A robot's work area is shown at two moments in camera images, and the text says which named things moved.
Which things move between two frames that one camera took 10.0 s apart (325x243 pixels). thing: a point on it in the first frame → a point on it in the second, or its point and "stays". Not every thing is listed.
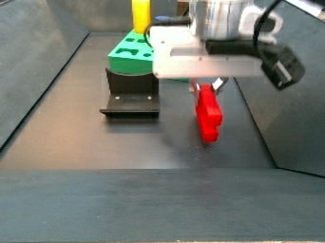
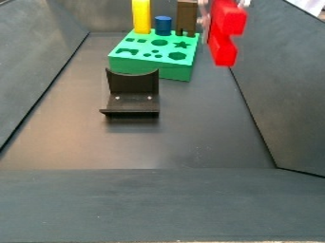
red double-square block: [211, 112] → [228, 24]
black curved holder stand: [135, 96] stays
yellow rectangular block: [141, 15] stays
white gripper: [181, 58] → [204, 20]
